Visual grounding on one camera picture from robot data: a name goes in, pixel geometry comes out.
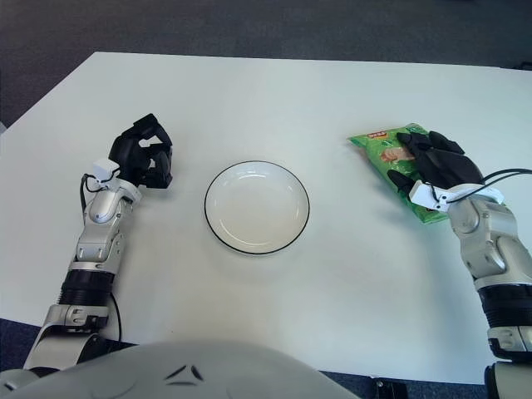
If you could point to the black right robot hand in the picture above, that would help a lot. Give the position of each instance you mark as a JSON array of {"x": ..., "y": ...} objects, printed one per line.
[{"x": 449, "y": 166}]

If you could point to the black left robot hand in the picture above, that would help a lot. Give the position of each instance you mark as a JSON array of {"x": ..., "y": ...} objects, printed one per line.
[{"x": 124, "y": 154}]

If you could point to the green snack bag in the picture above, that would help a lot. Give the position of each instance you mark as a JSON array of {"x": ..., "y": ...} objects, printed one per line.
[{"x": 382, "y": 158}]

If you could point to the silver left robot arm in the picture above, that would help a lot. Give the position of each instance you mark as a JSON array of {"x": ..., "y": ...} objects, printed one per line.
[{"x": 99, "y": 232}]

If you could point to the white plate with black rim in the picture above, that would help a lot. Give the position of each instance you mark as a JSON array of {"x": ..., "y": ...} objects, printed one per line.
[{"x": 257, "y": 208}]

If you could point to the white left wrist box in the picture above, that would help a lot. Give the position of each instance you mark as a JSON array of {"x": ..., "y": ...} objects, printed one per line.
[{"x": 104, "y": 169}]

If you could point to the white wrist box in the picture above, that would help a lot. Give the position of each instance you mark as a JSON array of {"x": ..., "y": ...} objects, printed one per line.
[
  {"x": 104, "y": 169},
  {"x": 426, "y": 193}
]

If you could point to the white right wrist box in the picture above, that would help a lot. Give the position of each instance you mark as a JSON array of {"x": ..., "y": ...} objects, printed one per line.
[{"x": 426, "y": 193}]

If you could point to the grey robot torso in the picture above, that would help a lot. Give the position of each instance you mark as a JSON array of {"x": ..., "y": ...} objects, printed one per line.
[{"x": 187, "y": 374}]

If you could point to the black base under table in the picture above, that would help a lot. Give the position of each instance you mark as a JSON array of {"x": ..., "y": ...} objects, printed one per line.
[{"x": 390, "y": 390}]

